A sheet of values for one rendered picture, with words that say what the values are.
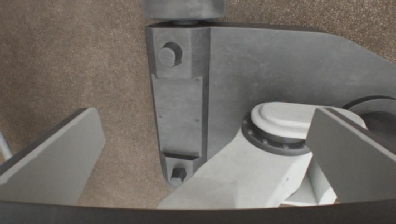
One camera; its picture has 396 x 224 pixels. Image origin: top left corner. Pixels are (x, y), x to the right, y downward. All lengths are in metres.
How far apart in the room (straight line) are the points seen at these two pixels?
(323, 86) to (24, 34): 1.04
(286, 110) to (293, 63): 0.12
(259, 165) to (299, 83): 0.24
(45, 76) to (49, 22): 0.24
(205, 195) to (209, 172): 0.06
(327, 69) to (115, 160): 0.93
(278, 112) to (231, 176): 0.15
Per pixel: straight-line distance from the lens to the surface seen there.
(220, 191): 0.26
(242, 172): 0.31
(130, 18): 0.71
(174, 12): 0.44
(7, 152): 1.14
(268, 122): 0.36
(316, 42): 0.48
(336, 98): 0.54
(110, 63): 0.78
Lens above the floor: 0.62
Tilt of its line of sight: 59 degrees down
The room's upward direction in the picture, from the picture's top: 158 degrees counter-clockwise
